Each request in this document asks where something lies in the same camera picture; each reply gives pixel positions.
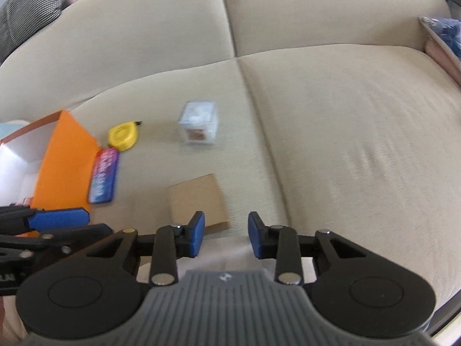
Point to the brown cardboard box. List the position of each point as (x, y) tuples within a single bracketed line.
[(199, 194)]

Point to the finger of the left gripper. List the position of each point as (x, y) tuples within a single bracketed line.
[(22, 219), (52, 241)]

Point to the light blue pillow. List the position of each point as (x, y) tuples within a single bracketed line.
[(7, 128)]

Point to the red purple tin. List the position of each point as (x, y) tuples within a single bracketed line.
[(103, 176)]

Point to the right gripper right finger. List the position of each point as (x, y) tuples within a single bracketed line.
[(288, 248)]

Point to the clear plastic cube box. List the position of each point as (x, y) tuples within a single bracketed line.
[(198, 122)]

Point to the yellow tape measure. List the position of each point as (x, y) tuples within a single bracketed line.
[(124, 136)]

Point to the orange cardboard box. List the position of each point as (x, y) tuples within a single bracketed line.
[(48, 164)]

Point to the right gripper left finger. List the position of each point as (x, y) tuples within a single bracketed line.
[(118, 258)]

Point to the grey checkered cushion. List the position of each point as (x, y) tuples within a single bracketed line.
[(22, 19)]

